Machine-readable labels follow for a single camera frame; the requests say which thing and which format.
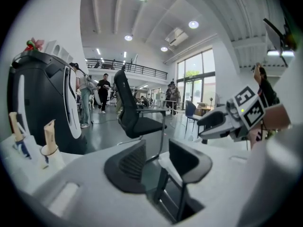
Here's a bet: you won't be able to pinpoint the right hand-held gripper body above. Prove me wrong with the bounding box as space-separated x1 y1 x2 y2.
225 85 266 142

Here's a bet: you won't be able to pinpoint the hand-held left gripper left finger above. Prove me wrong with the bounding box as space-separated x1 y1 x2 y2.
34 139 152 213

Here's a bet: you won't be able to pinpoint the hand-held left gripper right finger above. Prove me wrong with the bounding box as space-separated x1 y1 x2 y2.
158 138 250 222

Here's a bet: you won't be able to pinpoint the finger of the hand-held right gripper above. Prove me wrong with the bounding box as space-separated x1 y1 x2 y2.
197 110 232 132
198 124 235 140

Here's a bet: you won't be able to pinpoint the person's right forearm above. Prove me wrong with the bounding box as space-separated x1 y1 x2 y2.
260 104 292 133

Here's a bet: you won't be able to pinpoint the cardboard boxes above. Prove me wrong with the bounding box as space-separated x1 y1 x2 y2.
194 101 214 117

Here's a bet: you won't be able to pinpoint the black standing fan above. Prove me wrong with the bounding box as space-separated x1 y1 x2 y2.
208 92 220 111

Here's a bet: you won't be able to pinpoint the dark blue side chair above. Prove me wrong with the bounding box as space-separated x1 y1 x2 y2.
184 100 206 137

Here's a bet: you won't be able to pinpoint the glass entrance doors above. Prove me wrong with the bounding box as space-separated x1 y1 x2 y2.
176 48 217 111

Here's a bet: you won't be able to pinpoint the black cantilever office chair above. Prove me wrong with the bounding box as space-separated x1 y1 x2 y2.
113 68 168 163

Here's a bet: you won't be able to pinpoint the black hanging monitor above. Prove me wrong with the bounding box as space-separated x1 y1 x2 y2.
262 17 297 68

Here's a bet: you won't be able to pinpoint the black mezzanine railing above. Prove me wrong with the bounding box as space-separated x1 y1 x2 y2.
85 58 169 80

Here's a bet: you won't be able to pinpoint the ceiling air conditioner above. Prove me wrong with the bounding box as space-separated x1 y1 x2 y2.
164 27 189 46

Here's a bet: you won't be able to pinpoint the black and white kiosk machine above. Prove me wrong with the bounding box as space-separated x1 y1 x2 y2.
7 51 88 155

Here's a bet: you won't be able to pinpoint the white shelf cabinet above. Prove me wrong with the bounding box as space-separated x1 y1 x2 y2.
43 40 74 64

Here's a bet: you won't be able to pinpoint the pink flowers in red pot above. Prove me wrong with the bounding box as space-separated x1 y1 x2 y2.
23 37 46 53

